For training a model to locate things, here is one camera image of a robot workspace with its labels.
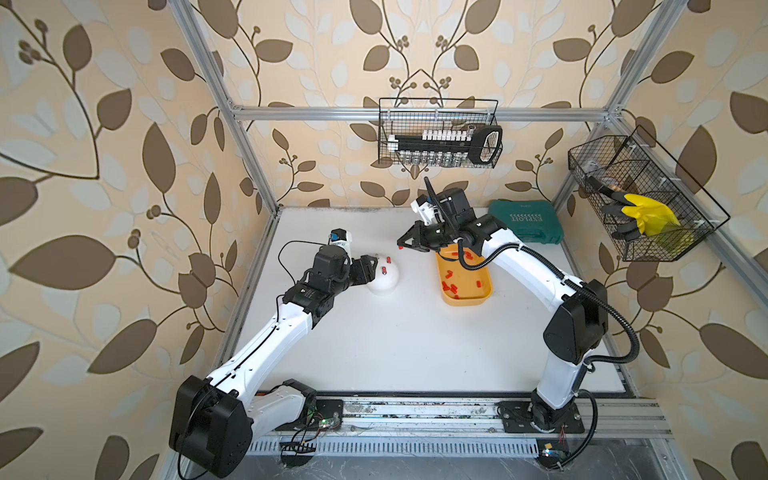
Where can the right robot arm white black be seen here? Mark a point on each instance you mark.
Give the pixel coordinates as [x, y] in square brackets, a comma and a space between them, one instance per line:
[584, 329]

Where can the yellow plastic tray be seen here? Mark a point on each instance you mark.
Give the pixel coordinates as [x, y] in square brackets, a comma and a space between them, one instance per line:
[461, 287]

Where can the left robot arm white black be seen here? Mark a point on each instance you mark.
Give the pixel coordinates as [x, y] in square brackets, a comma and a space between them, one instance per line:
[264, 360]

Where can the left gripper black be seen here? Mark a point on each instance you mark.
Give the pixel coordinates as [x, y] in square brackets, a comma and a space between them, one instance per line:
[361, 269]

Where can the black pliers in basket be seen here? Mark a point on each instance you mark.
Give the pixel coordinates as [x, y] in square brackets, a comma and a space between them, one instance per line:
[626, 227]

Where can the socket set rail black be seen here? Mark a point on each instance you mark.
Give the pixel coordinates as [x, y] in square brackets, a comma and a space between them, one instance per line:
[474, 147]

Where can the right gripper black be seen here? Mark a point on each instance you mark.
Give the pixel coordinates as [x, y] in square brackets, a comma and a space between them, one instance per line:
[419, 239]

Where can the black wire basket back wall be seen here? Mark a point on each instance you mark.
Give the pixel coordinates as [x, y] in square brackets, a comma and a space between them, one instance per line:
[412, 115]

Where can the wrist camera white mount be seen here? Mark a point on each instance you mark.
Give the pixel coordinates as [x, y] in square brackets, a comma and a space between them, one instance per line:
[341, 238]
[426, 210]

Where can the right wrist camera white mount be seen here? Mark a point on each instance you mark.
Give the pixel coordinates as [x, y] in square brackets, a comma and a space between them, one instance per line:
[426, 210]

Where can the green plastic tool case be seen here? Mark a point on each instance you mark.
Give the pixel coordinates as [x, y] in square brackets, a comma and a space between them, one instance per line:
[530, 221]

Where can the black wire basket wall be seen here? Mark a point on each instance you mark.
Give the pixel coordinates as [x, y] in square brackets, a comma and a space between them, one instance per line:
[412, 115]
[637, 163]

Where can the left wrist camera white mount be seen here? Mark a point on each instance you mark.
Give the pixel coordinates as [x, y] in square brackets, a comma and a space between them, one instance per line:
[341, 238]

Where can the white dome screw holder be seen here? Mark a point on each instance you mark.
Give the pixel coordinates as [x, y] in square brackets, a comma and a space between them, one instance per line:
[387, 277]

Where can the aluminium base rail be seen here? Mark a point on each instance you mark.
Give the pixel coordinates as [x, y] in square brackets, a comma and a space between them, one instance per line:
[409, 427]

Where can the black wire basket right wall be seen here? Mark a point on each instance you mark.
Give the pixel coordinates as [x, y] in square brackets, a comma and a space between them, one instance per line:
[637, 163]

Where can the yellow rubber glove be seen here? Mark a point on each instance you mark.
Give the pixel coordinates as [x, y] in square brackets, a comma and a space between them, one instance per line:
[651, 216]

